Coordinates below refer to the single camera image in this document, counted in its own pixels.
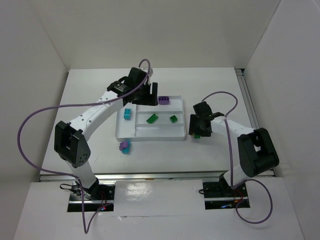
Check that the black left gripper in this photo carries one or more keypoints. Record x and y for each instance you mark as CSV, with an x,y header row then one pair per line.
x,y
146,99

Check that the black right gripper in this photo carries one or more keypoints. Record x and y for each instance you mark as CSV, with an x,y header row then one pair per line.
x,y
198,127

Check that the purple lego brick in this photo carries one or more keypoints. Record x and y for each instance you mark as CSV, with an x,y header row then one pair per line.
x,y
124,145
163,100

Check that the teal lego brick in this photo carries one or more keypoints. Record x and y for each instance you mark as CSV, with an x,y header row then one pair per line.
x,y
128,150
127,114

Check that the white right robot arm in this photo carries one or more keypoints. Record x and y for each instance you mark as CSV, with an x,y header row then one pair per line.
x,y
253,148

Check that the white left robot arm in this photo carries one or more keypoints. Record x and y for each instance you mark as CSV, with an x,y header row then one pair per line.
x,y
71,139

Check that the white divided plastic tray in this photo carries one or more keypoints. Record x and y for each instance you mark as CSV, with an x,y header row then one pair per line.
x,y
137,129

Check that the purple lego brick front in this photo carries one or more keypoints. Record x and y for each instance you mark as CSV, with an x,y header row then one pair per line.
x,y
124,145

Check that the teal lego brick front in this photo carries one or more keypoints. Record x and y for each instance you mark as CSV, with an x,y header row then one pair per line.
x,y
128,150

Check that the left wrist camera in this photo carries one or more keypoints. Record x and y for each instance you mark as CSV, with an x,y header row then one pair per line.
x,y
150,72

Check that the aluminium front rail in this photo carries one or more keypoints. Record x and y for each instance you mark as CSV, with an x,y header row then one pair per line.
x,y
158,175

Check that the aluminium rail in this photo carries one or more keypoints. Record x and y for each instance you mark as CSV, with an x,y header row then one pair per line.
x,y
247,98
158,175

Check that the aluminium right side rail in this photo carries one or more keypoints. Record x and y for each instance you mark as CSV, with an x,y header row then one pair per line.
x,y
247,98

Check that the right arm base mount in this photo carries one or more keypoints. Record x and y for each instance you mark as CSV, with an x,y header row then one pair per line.
x,y
216,199

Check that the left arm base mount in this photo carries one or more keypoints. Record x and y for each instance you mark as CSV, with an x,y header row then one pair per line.
x,y
103,198

